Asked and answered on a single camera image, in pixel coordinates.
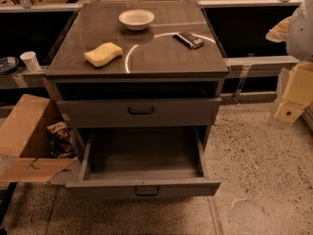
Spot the crumpled snack bag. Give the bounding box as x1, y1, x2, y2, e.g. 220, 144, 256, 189
47, 121, 75, 159

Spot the grey top drawer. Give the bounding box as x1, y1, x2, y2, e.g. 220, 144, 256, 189
58, 98, 220, 128

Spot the grey drawer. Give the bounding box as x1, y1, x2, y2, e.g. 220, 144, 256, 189
58, 98, 220, 128
66, 126, 221, 199

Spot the grey drawer cabinet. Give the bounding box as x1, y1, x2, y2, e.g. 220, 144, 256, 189
45, 1, 229, 142

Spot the dark round lid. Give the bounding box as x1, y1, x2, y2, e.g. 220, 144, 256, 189
0, 57, 19, 75

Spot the white paper cup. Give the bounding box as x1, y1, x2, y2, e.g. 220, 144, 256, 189
20, 51, 40, 71

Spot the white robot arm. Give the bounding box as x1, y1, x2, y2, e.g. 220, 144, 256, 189
266, 0, 313, 128

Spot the yellow sponge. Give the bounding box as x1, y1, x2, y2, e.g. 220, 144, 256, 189
84, 42, 123, 68

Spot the white bowl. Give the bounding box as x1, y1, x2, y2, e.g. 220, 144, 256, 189
118, 10, 155, 31

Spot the brown cardboard box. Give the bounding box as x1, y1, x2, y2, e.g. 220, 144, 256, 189
0, 94, 80, 185

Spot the dark snack bar packet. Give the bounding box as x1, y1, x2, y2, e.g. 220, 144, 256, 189
173, 32, 204, 49

